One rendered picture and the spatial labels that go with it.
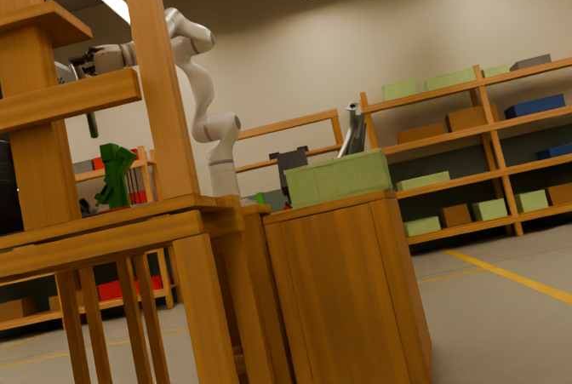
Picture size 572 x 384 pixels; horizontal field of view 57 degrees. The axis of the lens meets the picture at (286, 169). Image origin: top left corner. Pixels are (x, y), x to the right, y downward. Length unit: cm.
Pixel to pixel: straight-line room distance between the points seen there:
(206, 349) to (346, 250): 80
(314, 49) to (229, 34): 128
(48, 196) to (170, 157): 39
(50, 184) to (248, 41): 638
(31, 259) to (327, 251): 109
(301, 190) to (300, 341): 61
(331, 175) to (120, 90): 97
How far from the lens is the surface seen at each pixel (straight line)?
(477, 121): 711
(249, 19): 799
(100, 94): 162
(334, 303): 218
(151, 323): 266
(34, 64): 180
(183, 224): 155
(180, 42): 243
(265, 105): 759
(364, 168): 216
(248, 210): 223
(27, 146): 176
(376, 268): 213
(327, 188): 218
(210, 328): 156
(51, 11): 178
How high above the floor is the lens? 73
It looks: 6 degrees up
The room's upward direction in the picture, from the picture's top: 12 degrees counter-clockwise
